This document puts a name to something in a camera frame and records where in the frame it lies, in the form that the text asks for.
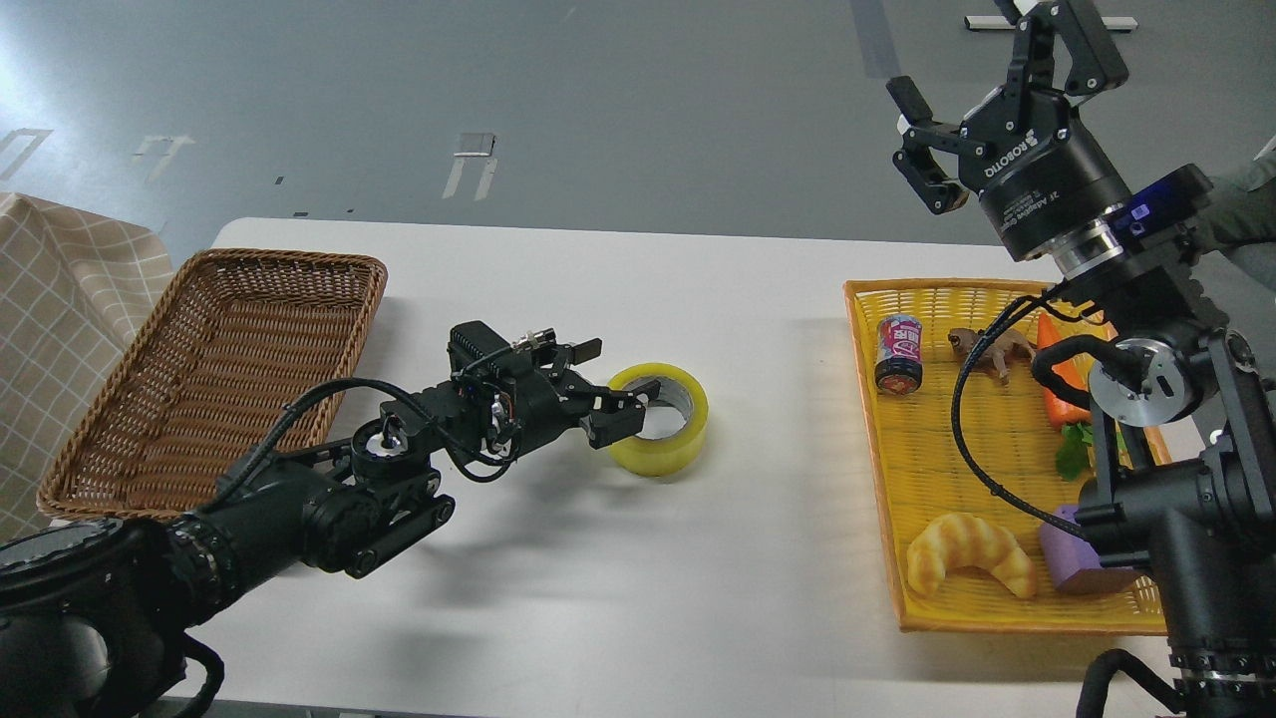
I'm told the brown toy animal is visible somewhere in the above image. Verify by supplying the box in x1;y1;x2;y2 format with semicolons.
947;326;1037;386

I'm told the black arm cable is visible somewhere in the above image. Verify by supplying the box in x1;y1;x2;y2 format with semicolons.
949;284;1187;718
214;344;519;500

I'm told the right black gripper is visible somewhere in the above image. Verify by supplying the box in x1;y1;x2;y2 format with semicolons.
887;1;1133;261

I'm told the yellow tape roll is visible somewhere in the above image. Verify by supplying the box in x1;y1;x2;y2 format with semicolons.
607;362;709;480

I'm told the white floor stand base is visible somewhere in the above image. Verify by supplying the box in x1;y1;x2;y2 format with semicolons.
963;11;1138;32

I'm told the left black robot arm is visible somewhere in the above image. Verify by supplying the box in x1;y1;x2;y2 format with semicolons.
1;321;662;717

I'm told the small drink can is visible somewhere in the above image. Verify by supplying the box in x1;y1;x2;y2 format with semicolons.
874;312;923;397

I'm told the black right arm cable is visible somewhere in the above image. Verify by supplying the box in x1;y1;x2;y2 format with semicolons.
949;284;1187;718

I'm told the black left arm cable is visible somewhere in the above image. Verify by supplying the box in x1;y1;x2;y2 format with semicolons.
214;344;519;500

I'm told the toy croissant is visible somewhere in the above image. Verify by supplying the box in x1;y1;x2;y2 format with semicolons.
905;513;1039;599

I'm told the brown wicker basket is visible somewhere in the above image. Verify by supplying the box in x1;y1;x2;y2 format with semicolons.
36;247;389;520

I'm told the orange toy carrot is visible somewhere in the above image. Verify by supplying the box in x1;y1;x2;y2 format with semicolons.
1035;311;1127;483

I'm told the person in green clothing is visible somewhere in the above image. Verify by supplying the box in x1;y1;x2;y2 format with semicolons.
1196;142;1275;292

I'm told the purple foam block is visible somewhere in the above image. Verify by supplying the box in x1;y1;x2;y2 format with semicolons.
1036;523;1145;596

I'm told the yellow plastic basket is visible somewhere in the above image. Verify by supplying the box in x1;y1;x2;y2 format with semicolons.
843;278;1166;636

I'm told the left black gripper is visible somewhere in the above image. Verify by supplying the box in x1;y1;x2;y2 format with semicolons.
504;339;662;455

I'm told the beige checkered cloth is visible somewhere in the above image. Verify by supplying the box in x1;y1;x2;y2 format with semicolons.
1;193;174;539

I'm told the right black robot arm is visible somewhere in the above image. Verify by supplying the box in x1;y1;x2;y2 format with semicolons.
887;1;1273;717

